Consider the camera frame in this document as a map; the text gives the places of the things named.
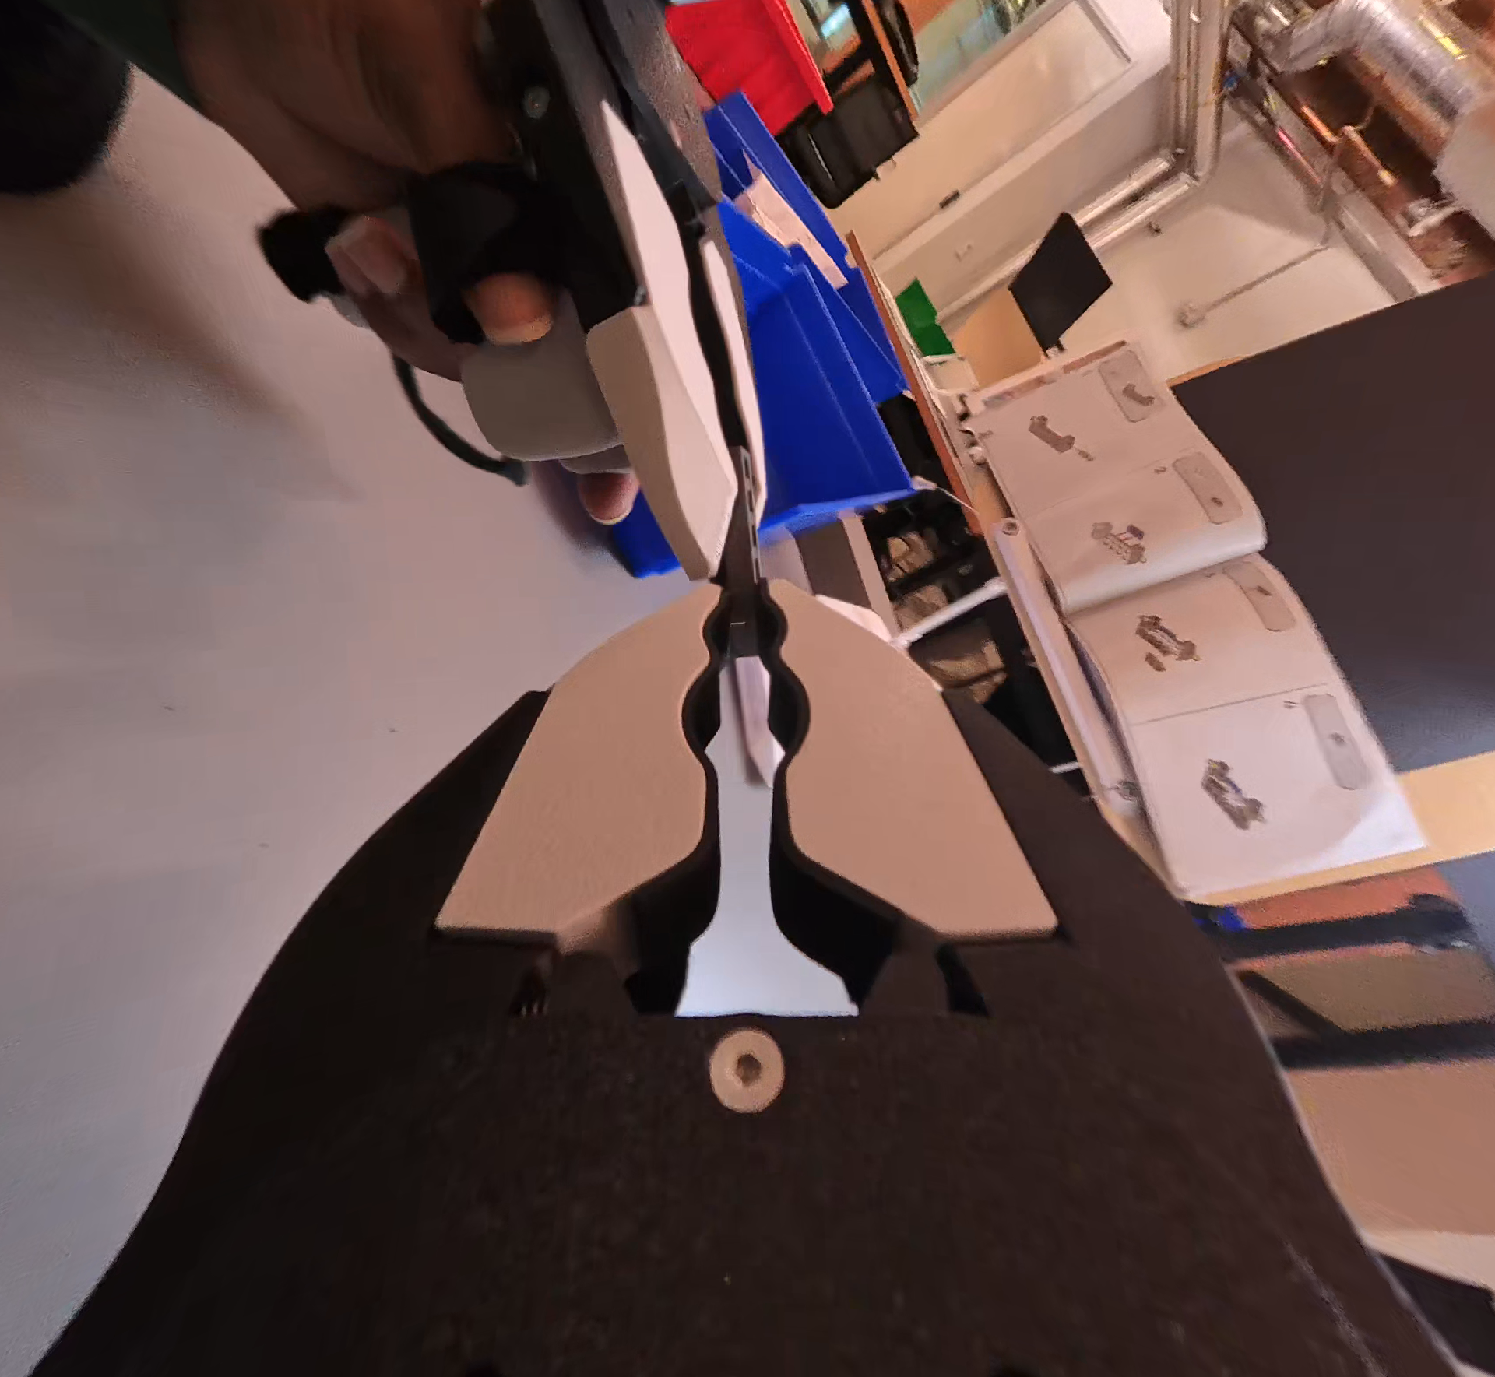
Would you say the silver ventilation duct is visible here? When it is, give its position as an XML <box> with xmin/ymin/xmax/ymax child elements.
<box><xmin>1076</xmin><ymin>0</ymin><xmax>1495</xmax><ymax>235</ymax></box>

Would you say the green box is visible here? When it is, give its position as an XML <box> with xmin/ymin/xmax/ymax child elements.
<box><xmin>896</xmin><ymin>281</ymin><xmax>959</xmax><ymax>363</ymax></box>

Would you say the thin black cord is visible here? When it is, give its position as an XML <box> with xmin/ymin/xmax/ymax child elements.
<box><xmin>386</xmin><ymin>361</ymin><xmax>540</xmax><ymax>487</ymax></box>

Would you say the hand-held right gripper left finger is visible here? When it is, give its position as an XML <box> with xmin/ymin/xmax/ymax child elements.
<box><xmin>440</xmin><ymin>584</ymin><xmax>726</xmax><ymax>958</ymax></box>

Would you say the lego instruction booklet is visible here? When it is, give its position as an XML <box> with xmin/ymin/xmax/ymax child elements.
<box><xmin>970</xmin><ymin>342</ymin><xmax>1427</xmax><ymax>899</ymax></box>

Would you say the blue plastic bin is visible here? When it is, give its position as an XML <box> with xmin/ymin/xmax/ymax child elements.
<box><xmin>702</xmin><ymin>93</ymin><xmax>854</xmax><ymax>269</ymax></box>
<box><xmin>613</xmin><ymin>198</ymin><xmax>918</xmax><ymax>580</ymax></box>

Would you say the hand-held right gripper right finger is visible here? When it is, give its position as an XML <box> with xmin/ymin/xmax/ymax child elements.
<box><xmin>761</xmin><ymin>579</ymin><xmax>1057</xmax><ymax>947</ymax></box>

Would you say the red plastic bin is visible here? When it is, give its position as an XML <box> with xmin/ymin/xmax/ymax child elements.
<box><xmin>667</xmin><ymin>0</ymin><xmax>838</xmax><ymax>136</ymax></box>

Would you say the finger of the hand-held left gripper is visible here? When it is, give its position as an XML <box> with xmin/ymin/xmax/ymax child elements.
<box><xmin>702</xmin><ymin>233</ymin><xmax>764</xmax><ymax>566</ymax></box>
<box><xmin>585</xmin><ymin>104</ymin><xmax>745</xmax><ymax>580</ymax></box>

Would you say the person's left hand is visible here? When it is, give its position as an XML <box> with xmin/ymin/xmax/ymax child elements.
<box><xmin>177</xmin><ymin>0</ymin><xmax>645</xmax><ymax>526</ymax></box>

